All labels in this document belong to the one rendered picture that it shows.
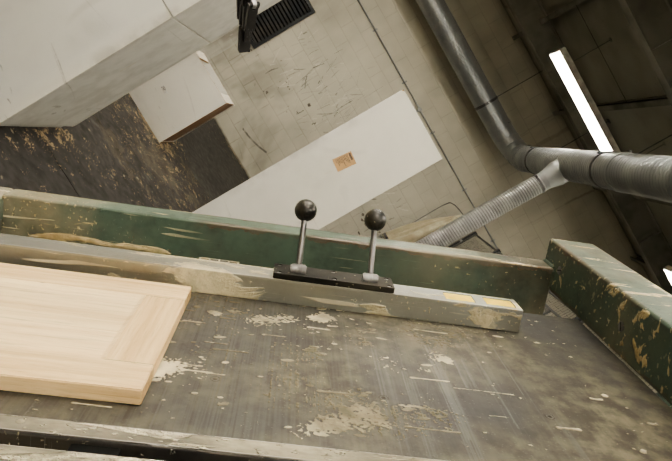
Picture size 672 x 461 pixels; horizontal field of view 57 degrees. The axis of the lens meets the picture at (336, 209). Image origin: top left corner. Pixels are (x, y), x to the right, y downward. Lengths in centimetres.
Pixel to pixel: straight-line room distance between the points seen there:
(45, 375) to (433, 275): 79
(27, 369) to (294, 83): 840
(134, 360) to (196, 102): 521
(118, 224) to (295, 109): 781
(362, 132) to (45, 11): 224
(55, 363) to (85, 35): 271
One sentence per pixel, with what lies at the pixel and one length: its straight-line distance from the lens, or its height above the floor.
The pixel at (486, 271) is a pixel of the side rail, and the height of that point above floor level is 164.
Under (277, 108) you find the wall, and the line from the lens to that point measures 904.
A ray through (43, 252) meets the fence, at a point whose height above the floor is 104.
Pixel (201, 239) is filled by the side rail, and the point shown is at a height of 119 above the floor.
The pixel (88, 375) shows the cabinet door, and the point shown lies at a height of 116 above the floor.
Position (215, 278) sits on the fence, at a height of 124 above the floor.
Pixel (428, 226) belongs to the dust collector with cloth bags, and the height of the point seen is 180.
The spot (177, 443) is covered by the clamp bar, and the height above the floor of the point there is 129.
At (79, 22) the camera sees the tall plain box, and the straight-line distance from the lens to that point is 340.
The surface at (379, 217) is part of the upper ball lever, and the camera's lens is 105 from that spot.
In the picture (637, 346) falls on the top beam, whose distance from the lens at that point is 109.
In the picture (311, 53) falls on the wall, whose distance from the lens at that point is 906.
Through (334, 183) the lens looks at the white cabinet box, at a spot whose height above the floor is 128.
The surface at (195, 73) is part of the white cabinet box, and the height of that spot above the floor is 62.
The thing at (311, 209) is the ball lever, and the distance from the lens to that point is 104.
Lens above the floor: 154
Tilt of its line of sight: 4 degrees down
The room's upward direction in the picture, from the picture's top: 60 degrees clockwise
